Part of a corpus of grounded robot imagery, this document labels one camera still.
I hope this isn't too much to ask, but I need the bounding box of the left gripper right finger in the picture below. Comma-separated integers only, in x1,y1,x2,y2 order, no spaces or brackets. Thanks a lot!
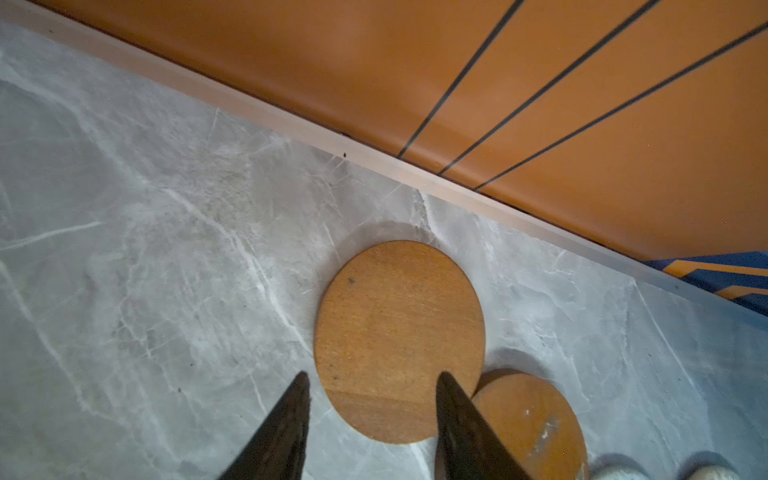
435,371,531,479

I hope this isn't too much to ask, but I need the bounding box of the colourful zigzag rope coaster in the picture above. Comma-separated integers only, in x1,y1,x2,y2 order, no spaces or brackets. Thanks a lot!
590,461,742,480

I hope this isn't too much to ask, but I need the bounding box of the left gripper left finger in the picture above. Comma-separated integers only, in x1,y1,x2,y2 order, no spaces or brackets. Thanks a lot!
219,371,310,480

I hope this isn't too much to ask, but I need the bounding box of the light wooden round coaster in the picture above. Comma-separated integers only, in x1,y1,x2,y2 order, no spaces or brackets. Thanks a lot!
314,240,486,444

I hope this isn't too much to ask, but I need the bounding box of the dark glossy wooden coaster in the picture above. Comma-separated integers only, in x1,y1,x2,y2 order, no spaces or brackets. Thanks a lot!
434,370,589,480

